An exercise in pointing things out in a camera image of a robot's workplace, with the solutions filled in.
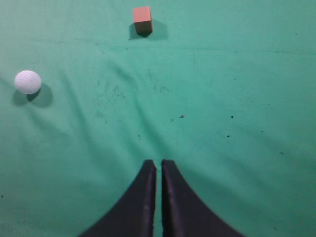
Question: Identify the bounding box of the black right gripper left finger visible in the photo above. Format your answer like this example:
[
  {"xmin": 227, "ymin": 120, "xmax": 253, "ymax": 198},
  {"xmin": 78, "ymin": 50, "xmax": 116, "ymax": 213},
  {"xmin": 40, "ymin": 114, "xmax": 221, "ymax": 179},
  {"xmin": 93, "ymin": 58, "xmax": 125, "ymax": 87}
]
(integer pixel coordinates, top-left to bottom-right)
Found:
[{"xmin": 80, "ymin": 159, "xmax": 157, "ymax": 237}]

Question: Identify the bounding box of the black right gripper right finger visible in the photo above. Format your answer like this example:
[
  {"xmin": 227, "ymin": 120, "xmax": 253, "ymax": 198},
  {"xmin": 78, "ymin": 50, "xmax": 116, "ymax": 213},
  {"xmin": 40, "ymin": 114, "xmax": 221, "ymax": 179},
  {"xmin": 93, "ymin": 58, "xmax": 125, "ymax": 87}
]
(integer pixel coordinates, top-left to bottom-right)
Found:
[{"xmin": 161, "ymin": 159, "xmax": 242, "ymax": 237}]

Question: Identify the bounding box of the red cube block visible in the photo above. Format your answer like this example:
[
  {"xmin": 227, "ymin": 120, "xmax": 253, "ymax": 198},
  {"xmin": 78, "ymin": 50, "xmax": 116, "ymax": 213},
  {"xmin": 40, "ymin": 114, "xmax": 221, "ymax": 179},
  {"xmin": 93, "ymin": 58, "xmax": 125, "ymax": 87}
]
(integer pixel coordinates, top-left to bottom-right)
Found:
[{"xmin": 133, "ymin": 6, "xmax": 153, "ymax": 35}]

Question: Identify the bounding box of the green table cloth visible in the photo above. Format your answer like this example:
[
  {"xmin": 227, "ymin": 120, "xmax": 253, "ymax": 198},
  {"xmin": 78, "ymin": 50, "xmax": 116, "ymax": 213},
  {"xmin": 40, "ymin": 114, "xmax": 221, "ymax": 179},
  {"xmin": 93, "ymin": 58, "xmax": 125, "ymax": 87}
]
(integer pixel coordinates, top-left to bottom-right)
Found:
[{"xmin": 0, "ymin": 0, "xmax": 316, "ymax": 237}]

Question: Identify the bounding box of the white dimpled ball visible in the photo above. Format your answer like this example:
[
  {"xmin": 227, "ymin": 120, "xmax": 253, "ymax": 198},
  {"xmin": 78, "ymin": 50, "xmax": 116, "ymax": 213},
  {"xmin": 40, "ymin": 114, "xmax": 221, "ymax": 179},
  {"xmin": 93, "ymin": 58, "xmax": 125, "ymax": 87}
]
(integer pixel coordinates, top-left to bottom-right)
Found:
[{"xmin": 14, "ymin": 70, "xmax": 41, "ymax": 95}]

